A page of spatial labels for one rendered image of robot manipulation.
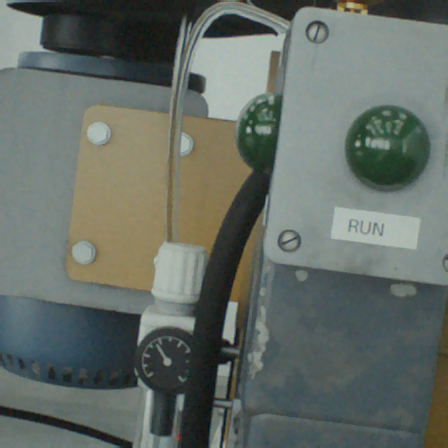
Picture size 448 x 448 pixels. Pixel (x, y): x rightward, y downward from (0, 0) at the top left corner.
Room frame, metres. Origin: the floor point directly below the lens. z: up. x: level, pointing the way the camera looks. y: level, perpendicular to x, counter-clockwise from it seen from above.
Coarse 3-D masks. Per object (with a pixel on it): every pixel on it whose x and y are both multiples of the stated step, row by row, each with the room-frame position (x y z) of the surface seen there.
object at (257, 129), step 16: (256, 96) 0.44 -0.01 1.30; (272, 96) 0.44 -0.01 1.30; (240, 112) 0.44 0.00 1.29; (256, 112) 0.43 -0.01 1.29; (272, 112) 0.43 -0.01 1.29; (240, 128) 0.44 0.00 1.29; (256, 128) 0.43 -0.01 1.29; (272, 128) 0.43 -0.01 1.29; (240, 144) 0.44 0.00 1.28; (256, 144) 0.43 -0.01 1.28; (272, 144) 0.43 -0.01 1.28; (256, 160) 0.43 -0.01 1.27; (272, 160) 0.43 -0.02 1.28
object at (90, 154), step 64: (0, 128) 0.86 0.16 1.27; (64, 128) 0.86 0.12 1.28; (128, 128) 0.85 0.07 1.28; (192, 128) 0.85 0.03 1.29; (0, 192) 0.86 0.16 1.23; (64, 192) 0.86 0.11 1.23; (128, 192) 0.85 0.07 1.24; (192, 192) 0.85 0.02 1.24; (0, 256) 0.86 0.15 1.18; (64, 256) 0.86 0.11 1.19; (128, 256) 0.85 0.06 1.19
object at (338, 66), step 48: (336, 48) 0.42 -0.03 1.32; (384, 48) 0.42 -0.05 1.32; (432, 48) 0.42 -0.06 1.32; (288, 96) 0.42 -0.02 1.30; (336, 96) 0.42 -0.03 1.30; (384, 96) 0.42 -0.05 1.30; (432, 96) 0.42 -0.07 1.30; (288, 144) 0.42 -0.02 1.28; (336, 144) 0.42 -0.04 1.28; (432, 144) 0.42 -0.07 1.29; (288, 192) 0.42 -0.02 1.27; (336, 192) 0.42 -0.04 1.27; (384, 192) 0.42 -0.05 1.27; (432, 192) 0.42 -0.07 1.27; (288, 240) 0.42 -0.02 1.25; (336, 240) 0.42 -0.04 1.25; (432, 240) 0.42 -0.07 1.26
